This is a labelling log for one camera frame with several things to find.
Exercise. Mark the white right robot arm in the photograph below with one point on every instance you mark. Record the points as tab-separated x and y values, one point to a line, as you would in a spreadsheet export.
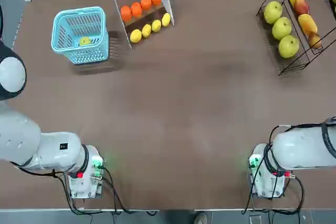
302	150

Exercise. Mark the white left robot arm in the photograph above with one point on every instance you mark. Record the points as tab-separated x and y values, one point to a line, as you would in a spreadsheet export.
52	148

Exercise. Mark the light blue plastic basket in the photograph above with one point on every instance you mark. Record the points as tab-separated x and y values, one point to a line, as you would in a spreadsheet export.
78	56

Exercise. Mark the yellow lemon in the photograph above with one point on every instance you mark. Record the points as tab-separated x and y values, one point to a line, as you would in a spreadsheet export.
166	19
156	25
135	36
146	30

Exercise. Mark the person's grey shoe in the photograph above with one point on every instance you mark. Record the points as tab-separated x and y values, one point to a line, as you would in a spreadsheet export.
200	218

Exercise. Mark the red and yellow mango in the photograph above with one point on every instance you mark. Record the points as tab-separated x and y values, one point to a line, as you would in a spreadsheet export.
314	41

